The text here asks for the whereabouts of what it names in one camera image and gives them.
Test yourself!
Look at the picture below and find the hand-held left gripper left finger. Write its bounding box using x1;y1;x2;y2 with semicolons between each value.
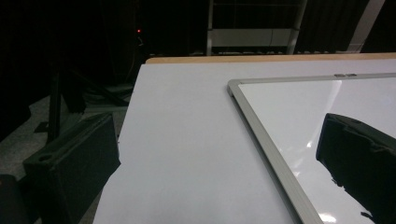
21;112;121;224

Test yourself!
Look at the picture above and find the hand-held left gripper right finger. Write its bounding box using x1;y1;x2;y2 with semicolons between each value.
315;112;396;224

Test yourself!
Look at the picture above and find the aluminium framed whiteboard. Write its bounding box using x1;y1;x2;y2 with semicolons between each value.
226;72;396;224

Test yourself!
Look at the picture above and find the black tripod stand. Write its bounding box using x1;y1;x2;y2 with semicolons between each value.
46;64;130;145

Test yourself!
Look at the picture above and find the white slanted beam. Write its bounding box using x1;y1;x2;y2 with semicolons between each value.
345;0;387;53

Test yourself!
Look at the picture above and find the grey metal rack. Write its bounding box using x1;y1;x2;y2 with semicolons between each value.
205;0;308;56

